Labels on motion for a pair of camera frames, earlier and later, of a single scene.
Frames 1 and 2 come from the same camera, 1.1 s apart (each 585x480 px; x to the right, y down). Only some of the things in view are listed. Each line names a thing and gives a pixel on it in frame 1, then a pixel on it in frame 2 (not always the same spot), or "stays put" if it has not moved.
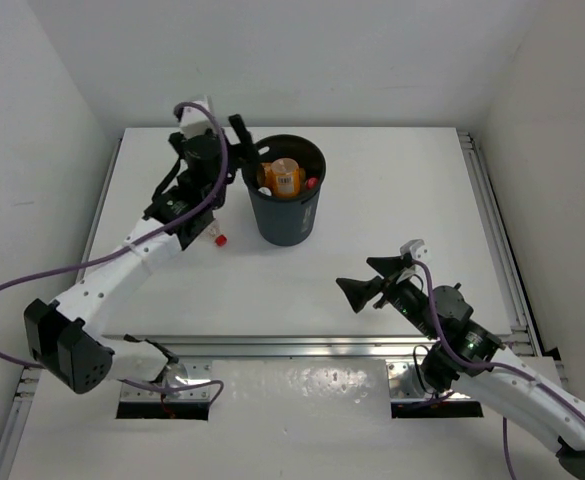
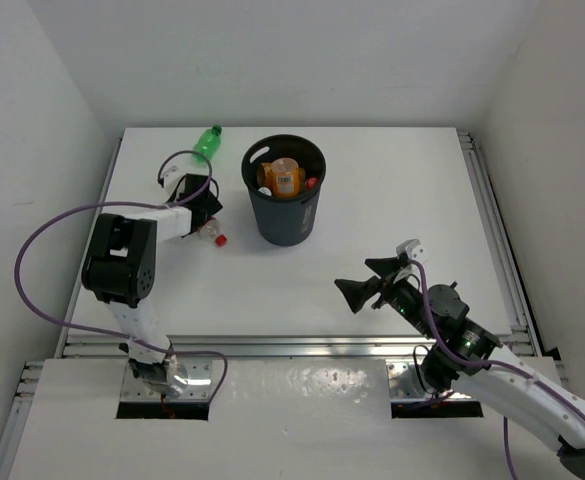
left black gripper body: [230, 150] to [204, 201]
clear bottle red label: [216, 235] stays put
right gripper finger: [387, 266] stays put
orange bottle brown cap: [265, 176] stays put
